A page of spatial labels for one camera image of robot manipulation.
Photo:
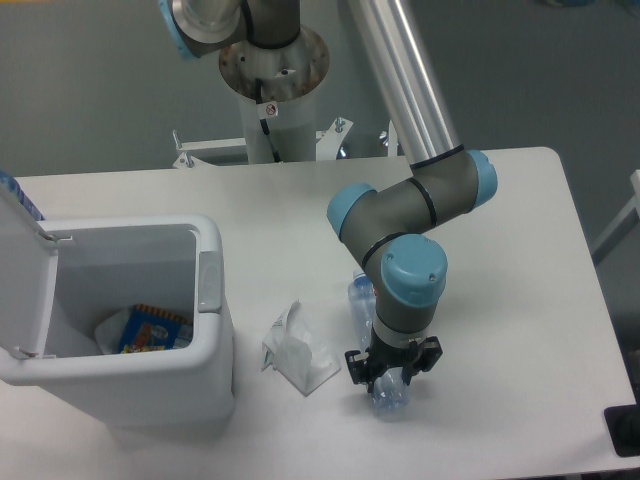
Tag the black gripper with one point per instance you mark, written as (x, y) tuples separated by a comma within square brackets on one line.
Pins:
[(365, 367)]

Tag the clear plastic water bottle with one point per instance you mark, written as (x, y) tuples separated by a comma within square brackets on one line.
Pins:
[(390, 395)]

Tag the clear plastic wrapper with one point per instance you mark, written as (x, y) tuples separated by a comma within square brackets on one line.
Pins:
[(291, 348)]

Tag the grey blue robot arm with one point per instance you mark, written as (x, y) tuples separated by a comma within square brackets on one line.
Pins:
[(385, 231)]

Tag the white trash can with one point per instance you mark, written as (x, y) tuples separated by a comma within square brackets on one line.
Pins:
[(61, 279)]

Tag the black table clamp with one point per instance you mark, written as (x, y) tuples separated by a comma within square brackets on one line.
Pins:
[(623, 425)]

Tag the blue snack package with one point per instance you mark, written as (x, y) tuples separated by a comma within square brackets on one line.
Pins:
[(150, 328)]

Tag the white crumpled paper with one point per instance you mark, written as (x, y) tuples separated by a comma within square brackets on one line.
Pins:
[(109, 332)]

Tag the blue patterned object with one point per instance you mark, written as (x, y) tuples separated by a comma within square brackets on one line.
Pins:
[(13, 186)]

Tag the white right support bracket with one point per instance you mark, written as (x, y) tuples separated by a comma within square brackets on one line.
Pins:
[(389, 141)]

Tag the white support bracket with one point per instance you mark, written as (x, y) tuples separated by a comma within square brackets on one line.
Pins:
[(223, 152), (329, 143), (389, 141)]

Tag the white middle support bracket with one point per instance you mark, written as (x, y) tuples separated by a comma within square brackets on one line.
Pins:
[(329, 143)]

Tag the white left support bracket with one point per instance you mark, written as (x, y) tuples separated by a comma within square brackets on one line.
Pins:
[(223, 152)]

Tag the white frame at right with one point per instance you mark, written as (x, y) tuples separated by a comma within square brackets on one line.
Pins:
[(620, 226)]

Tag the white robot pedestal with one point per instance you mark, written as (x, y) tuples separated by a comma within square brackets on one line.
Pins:
[(276, 91)]

